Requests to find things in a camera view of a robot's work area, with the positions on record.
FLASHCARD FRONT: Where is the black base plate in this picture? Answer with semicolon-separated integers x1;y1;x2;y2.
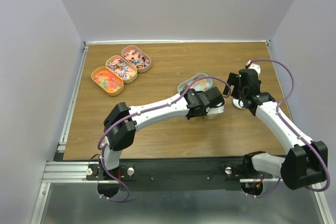
112;156;253;193

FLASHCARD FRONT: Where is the orange candy tray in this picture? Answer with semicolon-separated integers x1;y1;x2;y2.
91;67;124;97

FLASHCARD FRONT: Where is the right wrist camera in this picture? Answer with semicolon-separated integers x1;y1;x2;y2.
245;60;261;76

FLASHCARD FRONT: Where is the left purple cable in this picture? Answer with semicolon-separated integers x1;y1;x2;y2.
97;75;232;202

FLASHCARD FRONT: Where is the purple cable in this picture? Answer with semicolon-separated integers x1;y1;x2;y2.
246;58;330;199
97;75;232;202

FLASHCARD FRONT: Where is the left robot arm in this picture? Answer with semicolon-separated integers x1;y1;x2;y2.
98;87;225;179

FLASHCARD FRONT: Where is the pink candy tray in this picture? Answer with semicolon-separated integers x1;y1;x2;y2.
121;45;152;73

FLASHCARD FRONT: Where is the grey candy tray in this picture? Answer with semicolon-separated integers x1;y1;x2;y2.
177;73;213;93

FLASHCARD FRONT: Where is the white round lid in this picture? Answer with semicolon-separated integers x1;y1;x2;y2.
232;98;246;109

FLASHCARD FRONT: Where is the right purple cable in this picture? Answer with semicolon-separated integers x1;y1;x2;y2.
246;58;330;199

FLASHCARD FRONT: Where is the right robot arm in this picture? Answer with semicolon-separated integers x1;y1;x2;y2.
223;68;330;190

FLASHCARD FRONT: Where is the beige candy tray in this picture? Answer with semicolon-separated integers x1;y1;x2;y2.
105;56;138;84

